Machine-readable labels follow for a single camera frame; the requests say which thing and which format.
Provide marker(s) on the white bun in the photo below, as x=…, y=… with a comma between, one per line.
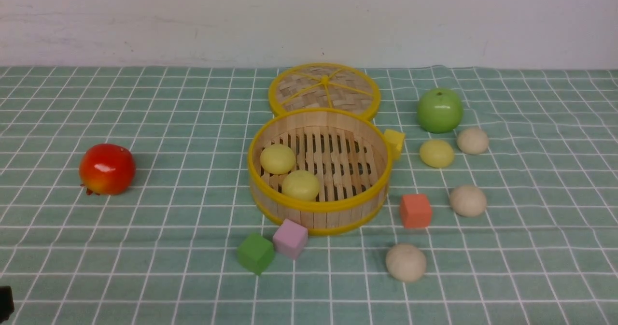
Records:
x=468, y=201
x=406, y=263
x=473, y=141

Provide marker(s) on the pink cube block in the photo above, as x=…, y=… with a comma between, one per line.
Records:
x=290, y=239

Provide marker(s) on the green apple toy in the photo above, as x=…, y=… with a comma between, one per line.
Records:
x=440, y=110

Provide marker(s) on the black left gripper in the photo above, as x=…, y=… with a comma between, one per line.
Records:
x=6, y=303

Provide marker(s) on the bamboo steamer tray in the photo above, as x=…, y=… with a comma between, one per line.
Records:
x=351, y=158

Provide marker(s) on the green cube block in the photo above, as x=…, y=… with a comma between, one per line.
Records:
x=256, y=253

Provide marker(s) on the woven bamboo steamer lid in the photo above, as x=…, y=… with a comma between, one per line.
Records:
x=324, y=85

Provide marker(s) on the yellow bun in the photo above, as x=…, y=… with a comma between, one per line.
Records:
x=436, y=153
x=302, y=185
x=278, y=159

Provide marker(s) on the yellow cube block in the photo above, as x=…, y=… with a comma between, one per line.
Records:
x=396, y=140

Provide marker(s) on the red pomegranate toy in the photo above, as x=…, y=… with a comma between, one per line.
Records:
x=107, y=169

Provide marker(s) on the green checkered tablecloth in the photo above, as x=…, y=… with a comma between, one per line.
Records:
x=163, y=252

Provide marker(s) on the orange cube block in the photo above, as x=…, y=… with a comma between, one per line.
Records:
x=415, y=211

